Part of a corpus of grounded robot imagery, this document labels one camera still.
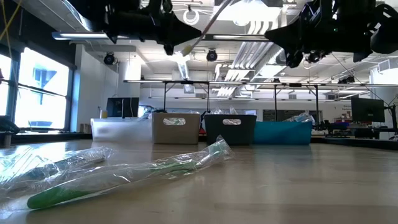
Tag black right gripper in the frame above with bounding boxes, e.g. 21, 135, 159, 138
264, 0, 379, 69

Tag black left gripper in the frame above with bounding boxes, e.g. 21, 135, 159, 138
104, 0, 203, 57

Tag green toothbrush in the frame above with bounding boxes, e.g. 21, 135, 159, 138
163, 117, 187, 126
26, 135, 234, 210

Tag black ceiling spotlights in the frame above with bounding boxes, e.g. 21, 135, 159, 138
306, 51, 327, 65

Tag white ceiling baffles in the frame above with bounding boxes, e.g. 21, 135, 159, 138
216, 18, 292, 98

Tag long ceiling light strip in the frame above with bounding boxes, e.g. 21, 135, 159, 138
52, 32, 109, 40
213, 34, 271, 42

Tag white ceiling light panel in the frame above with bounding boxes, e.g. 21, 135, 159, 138
212, 0, 282, 22

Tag black computer monitor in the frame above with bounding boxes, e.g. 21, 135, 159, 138
351, 97, 386, 123
106, 96, 140, 119

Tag teal plastic bin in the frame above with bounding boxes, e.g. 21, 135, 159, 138
253, 120, 313, 146

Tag beige plastic bin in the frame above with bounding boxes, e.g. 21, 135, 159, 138
151, 112, 201, 145

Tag black equipment on desk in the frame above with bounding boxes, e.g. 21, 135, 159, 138
312, 119, 398, 140

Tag dark grey plastic bin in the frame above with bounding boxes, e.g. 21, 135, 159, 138
204, 114, 257, 146

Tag white plastic bin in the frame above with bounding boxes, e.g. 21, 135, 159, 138
90, 117, 154, 143

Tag large window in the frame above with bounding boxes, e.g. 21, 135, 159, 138
0, 46, 74, 131

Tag white cable coil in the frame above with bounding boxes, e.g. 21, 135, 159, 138
182, 8, 201, 26

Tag white air duct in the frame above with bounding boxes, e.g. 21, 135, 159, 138
167, 41, 192, 80

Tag black workstation frame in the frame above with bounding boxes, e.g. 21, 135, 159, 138
123, 79, 321, 123

